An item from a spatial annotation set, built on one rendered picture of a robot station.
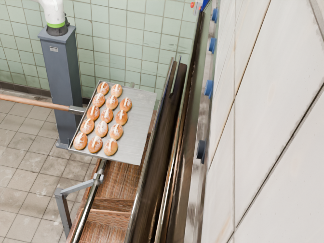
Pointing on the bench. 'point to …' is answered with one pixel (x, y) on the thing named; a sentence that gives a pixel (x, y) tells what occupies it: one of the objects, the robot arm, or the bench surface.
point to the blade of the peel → (147, 105)
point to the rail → (148, 158)
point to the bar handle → (175, 77)
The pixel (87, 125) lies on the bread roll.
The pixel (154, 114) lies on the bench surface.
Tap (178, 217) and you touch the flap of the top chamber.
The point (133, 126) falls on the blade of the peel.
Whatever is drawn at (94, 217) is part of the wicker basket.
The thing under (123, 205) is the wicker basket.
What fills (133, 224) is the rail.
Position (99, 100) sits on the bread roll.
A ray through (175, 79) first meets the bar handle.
